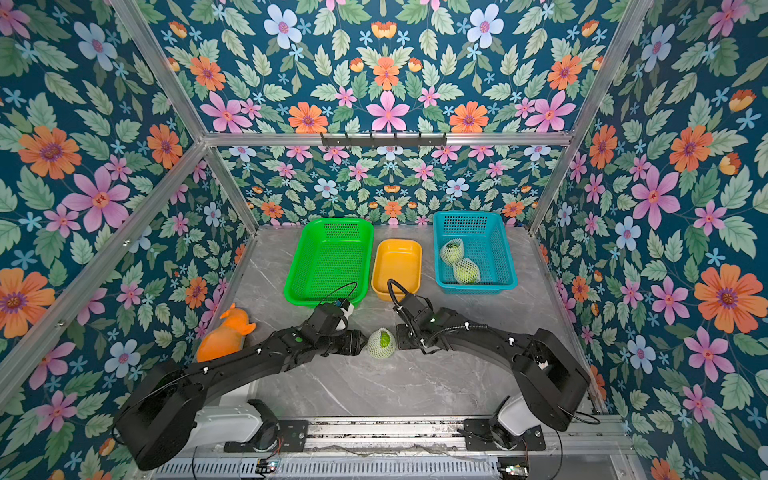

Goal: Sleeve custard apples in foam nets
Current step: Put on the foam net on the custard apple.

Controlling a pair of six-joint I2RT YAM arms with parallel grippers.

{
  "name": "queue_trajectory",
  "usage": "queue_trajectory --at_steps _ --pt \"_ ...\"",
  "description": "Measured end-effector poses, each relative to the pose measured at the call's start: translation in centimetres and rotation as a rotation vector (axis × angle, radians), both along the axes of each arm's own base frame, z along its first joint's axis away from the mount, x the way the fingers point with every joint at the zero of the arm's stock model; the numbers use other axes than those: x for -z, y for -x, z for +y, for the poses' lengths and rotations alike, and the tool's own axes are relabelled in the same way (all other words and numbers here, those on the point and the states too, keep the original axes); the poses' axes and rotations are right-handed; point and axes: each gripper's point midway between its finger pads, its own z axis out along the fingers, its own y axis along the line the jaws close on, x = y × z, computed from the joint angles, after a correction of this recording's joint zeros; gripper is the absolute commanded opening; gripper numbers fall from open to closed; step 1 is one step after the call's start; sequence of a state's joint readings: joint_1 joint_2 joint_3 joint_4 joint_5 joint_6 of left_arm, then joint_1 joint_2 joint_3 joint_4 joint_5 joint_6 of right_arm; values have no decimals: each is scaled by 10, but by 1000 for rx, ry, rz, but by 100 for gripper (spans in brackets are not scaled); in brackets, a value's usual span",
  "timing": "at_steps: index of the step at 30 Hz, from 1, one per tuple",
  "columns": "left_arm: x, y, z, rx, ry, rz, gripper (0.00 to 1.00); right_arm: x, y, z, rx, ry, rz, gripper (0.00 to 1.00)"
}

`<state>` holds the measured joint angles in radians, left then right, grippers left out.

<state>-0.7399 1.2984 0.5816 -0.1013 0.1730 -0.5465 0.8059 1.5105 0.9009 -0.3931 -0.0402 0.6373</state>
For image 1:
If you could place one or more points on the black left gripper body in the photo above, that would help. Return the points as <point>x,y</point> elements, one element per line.
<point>345,344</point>

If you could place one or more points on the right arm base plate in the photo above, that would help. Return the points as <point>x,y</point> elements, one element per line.
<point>481,434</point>

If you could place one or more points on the green plastic basket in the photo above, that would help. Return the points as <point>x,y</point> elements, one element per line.
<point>332,261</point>

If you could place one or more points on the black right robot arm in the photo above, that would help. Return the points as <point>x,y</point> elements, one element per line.
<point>551,382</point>

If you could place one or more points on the teal plastic basket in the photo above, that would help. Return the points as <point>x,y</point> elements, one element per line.
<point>472,254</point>

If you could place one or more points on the black wall hook rail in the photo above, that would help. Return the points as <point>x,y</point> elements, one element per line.
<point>371,140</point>

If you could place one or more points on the orange plush toy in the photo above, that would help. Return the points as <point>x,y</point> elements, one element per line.
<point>228,337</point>

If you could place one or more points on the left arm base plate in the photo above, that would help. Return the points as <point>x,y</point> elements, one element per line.
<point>281,435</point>

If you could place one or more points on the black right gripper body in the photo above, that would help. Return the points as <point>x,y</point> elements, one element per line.
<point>409,336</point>

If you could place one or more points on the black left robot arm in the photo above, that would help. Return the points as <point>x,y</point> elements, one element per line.
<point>157,419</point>

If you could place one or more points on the aluminium front rail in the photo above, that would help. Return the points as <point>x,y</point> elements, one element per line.
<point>413,447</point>

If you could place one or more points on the yellow plastic tub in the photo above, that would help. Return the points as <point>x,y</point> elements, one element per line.
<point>399,260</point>

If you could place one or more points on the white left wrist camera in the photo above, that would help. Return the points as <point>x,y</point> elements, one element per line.
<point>347,309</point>

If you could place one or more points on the green custard apple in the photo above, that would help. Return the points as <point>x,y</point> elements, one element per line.
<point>467,272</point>
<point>452,252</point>
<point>383,345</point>

